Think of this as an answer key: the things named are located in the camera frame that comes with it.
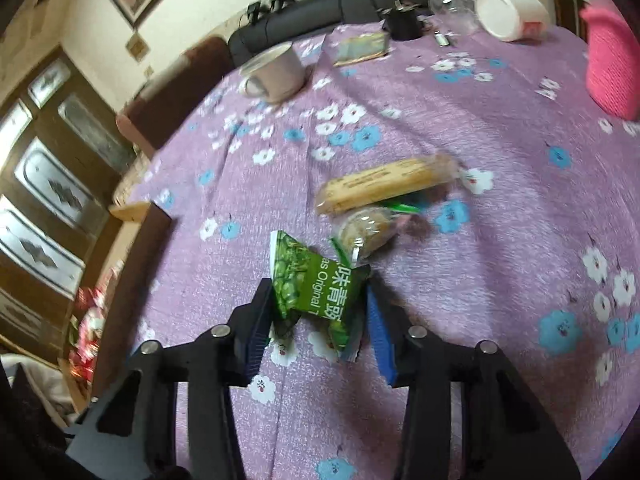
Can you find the white mug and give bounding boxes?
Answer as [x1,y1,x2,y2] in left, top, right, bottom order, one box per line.
[238,41,307,105]

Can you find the small wall plaque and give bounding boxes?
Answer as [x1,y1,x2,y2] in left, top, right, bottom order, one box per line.
[124,32,151,61]

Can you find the green booklet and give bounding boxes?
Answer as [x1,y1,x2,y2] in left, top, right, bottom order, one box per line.
[332,31,391,68]

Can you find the black sofa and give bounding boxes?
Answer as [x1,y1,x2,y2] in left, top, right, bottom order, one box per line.
[227,0,526,69]

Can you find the pink flask with knitted sleeve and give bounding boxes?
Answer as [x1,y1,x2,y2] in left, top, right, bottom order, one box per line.
[579,0,640,122]

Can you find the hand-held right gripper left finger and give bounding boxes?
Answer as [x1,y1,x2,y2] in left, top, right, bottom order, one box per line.
[65,277,276,480]

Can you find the cardboard box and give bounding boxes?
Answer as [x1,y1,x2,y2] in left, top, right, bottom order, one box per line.
[59,199,174,412]

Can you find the wooden cabinet with glass doors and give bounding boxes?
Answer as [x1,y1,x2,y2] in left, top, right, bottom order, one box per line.
[0,44,139,362]

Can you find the long biscuit packet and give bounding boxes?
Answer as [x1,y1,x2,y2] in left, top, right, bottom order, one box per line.
[314,153,464,216]

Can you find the clear round cookie packet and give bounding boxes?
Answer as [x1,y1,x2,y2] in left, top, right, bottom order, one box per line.
[329,200,424,266]

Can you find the clear plastic cup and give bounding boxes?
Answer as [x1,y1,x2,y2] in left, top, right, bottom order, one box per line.
[427,0,481,36]

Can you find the red snack packets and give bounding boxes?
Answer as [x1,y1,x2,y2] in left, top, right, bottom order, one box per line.
[67,264,124,382]

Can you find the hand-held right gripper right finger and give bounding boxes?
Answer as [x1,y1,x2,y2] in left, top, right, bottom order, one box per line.
[365,280,583,480]

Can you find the green pea snack packet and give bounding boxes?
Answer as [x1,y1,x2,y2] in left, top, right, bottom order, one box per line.
[268,229,372,361]

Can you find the small black box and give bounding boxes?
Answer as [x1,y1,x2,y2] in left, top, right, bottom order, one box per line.
[381,0,426,41]

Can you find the brown padded chair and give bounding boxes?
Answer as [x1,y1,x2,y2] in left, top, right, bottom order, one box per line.
[115,34,234,159]

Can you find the white plastic jar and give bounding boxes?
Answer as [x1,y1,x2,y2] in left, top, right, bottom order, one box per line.
[472,0,551,43]

